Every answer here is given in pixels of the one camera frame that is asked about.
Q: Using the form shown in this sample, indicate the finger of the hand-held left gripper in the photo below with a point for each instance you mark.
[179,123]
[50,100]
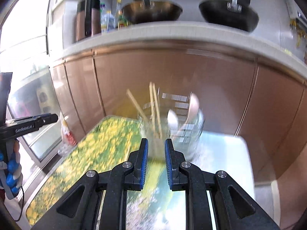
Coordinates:
[49,121]
[42,116]

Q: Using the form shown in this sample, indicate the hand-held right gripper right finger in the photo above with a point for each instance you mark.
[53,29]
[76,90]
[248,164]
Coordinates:
[169,165]

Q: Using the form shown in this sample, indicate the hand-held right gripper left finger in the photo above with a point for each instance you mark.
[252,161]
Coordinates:
[143,165]

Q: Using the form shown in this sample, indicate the white ceramic spoon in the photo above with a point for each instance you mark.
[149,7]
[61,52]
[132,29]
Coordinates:
[173,121]

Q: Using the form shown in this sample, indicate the wooden chopstick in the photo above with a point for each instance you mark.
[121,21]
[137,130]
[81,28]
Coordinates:
[152,105]
[158,115]
[138,106]

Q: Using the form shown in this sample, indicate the pink ceramic spoon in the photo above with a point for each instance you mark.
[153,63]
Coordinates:
[194,106]

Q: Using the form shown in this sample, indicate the person's left hand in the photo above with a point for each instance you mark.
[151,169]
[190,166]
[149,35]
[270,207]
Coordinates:
[12,175]

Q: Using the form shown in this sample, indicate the white and red plastic bag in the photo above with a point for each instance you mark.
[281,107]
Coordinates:
[67,136]

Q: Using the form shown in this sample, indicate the glass sliding door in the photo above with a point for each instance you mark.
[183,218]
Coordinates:
[28,88]

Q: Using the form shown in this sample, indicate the floral print table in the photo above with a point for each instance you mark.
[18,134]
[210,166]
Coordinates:
[91,148]

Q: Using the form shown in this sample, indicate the white storage boxes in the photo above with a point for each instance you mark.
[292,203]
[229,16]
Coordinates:
[64,16]

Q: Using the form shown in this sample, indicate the brown and black knife block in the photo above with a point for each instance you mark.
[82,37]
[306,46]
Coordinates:
[88,16]

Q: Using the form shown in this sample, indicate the clear plastic water bottle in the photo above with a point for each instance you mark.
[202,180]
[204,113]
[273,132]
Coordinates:
[108,20]

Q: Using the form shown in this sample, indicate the yellow gas valves and pipes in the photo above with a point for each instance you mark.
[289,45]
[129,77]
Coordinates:
[298,33]

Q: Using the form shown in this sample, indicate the white water heater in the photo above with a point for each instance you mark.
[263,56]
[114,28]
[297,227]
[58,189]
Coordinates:
[297,9]

